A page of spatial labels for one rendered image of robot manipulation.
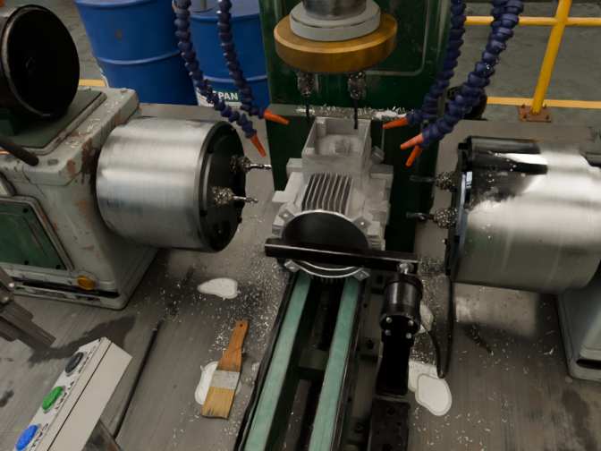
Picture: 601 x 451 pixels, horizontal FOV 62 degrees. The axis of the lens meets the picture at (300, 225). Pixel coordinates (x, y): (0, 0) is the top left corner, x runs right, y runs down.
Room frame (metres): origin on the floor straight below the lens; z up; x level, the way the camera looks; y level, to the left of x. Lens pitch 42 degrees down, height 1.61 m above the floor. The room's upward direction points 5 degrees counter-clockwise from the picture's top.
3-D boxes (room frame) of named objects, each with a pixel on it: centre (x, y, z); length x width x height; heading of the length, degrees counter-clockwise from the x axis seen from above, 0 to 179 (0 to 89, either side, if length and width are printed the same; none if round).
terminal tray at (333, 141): (0.73, -0.08, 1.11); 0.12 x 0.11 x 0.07; 163
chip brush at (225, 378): (0.52, 0.16, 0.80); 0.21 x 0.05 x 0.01; 167
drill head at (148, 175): (0.79, 0.27, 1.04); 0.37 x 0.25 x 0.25; 73
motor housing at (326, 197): (0.69, -0.07, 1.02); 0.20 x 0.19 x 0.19; 163
